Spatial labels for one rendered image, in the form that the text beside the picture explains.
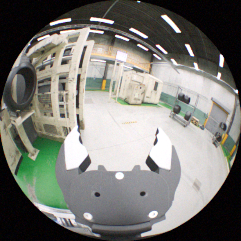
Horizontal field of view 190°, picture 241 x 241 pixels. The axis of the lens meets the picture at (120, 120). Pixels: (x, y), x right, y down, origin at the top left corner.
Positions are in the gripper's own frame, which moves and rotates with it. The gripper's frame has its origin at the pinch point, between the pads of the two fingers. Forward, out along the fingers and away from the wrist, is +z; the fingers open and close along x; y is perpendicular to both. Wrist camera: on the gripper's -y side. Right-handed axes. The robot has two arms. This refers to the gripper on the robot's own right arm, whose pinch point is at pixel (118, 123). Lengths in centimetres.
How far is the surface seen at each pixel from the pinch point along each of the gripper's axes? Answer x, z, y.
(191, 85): 843, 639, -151
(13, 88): -139, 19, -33
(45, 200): -93, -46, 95
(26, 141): -151, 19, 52
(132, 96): 81, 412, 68
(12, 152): -178, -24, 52
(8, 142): -176, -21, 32
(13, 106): -101, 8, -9
